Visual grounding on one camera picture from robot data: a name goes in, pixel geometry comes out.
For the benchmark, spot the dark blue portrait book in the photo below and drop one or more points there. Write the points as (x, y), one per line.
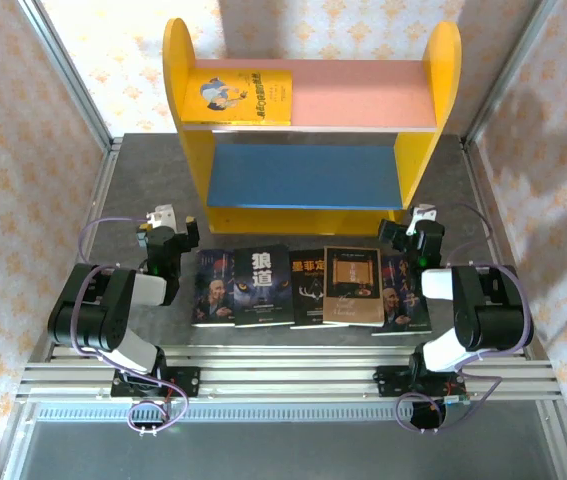
(210, 295)
(403, 310)

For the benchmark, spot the tan scroll cover book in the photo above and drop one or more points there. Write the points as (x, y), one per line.
(353, 285)

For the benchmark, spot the black wolf eyes book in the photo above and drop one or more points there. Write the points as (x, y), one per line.
(263, 280)

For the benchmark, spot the black antler book orange title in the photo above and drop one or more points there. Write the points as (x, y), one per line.
(305, 295)

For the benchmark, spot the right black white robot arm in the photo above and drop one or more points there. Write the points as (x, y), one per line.
(488, 310)

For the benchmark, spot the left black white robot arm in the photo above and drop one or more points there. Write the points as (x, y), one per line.
(93, 310)

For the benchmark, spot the small green circuit board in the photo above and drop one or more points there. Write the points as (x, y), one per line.
(458, 399)

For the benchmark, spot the yellow pink blue bookshelf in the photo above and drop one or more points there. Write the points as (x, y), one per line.
(440, 75)

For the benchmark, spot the yellow cartoon book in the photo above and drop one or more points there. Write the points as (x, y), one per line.
(263, 95)

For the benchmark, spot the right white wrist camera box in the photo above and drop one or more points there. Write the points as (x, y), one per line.
(423, 214)

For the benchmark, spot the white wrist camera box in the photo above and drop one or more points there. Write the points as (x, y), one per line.
(163, 215)
(423, 214)

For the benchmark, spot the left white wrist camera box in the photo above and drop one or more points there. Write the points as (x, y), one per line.
(163, 215)

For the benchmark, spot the aluminium side rail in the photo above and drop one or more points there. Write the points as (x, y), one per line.
(472, 160)
(99, 200)

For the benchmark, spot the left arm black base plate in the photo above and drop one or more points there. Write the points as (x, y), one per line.
(190, 382)

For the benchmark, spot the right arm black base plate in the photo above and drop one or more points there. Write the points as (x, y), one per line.
(388, 382)

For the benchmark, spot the aluminium corner post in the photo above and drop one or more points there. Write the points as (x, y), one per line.
(69, 75)
(508, 75)

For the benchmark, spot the aluminium rail frame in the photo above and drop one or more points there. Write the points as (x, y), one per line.
(288, 380)

